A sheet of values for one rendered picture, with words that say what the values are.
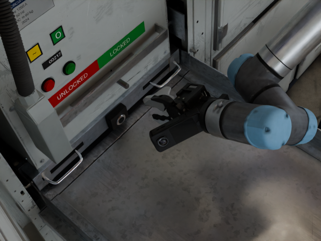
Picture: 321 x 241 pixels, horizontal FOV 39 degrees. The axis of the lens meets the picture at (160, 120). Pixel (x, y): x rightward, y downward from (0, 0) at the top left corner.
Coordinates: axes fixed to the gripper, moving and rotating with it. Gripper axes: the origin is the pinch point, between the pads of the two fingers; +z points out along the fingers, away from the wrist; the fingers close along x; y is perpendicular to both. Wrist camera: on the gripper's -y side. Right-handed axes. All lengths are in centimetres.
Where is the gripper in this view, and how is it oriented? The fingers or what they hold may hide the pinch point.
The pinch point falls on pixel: (149, 110)
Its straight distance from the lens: 104.1
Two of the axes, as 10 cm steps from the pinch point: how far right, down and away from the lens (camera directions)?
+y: 6.6, -6.4, 4.0
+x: -4.3, -7.6, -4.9
